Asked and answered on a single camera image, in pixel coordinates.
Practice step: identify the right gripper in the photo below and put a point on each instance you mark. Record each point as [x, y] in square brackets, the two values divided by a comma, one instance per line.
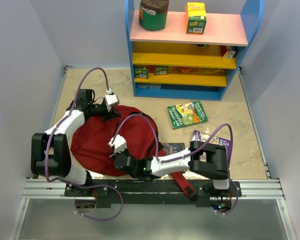
[126, 151]

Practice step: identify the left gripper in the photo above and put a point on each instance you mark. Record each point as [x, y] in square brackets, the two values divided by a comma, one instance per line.
[109, 115]

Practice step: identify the red backpack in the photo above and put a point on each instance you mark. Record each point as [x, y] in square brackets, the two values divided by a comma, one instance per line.
[90, 142]

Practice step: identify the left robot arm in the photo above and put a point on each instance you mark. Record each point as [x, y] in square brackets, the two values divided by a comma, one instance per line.
[51, 150]

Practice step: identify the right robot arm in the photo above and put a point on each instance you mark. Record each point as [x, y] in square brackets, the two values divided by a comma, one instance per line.
[205, 159]

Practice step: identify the dark tale of two cities book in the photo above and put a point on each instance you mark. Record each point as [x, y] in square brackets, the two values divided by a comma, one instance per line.
[173, 148]

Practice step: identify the small green box left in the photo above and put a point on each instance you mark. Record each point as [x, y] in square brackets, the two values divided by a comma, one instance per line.
[141, 72]

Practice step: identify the small green box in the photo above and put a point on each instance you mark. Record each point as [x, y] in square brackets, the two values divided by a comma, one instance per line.
[160, 70]
[141, 72]

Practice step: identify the purple treehouse book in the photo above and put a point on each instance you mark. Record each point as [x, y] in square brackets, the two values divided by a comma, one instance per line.
[228, 144]

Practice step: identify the green treehouse book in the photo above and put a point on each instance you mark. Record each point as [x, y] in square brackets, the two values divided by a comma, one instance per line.
[187, 114]

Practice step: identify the small green box right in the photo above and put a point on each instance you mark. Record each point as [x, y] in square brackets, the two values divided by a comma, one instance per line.
[160, 70]

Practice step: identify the blue colourful shelf unit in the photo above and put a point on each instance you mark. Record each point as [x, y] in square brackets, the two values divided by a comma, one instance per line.
[172, 47]

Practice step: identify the orange snack packet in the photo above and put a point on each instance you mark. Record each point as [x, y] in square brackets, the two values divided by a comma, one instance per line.
[185, 70]

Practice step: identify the green brown canister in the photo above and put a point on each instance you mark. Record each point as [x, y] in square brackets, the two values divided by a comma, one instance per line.
[153, 14]

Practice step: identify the orange green box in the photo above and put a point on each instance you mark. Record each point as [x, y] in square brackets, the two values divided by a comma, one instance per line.
[196, 18]

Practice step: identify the red white small box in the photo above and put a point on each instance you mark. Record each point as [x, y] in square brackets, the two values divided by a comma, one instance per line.
[228, 54]

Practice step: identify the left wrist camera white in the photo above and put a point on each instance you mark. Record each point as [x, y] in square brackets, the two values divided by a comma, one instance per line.
[111, 99]

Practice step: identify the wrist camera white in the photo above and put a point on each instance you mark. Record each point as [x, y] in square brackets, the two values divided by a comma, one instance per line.
[111, 99]
[118, 144]

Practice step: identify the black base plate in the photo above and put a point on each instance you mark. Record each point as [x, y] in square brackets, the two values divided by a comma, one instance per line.
[158, 192]

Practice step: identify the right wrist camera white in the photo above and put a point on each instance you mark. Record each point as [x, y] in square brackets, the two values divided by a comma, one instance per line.
[118, 144]

